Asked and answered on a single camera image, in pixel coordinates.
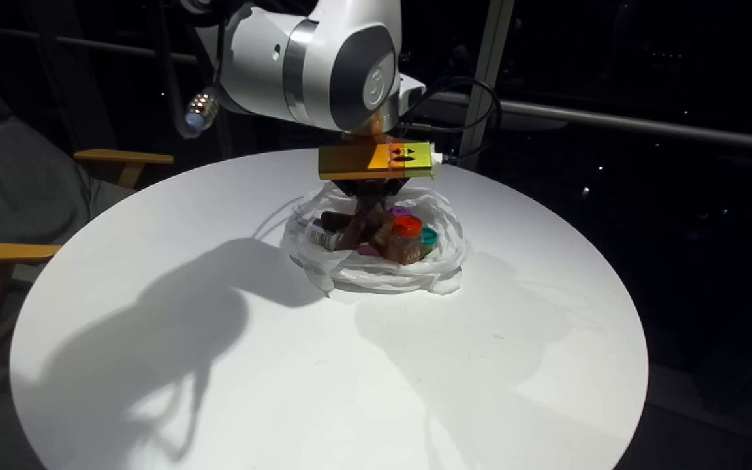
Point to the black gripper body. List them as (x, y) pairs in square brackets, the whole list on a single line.
[(373, 194)]

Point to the purple play-doh tub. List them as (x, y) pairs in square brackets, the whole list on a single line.
[(404, 213)]

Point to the brown plush toy animal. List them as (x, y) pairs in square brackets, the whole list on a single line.
[(352, 231)]

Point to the brown jar orange lid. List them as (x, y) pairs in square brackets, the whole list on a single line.
[(401, 239)]

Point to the teal lid green tub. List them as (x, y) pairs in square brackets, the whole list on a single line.
[(429, 239)]

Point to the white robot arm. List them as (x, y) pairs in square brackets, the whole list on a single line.
[(332, 69)]

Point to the white plastic bag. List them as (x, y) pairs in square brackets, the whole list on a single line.
[(363, 270)]

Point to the wooden chair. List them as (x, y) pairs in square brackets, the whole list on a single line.
[(47, 192)]

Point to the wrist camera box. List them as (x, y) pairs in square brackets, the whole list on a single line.
[(379, 159)]

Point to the window frame post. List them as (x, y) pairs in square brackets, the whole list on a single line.
[(482, 99)]

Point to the horizontal window rail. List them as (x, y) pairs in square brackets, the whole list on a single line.
[(506, 108)]

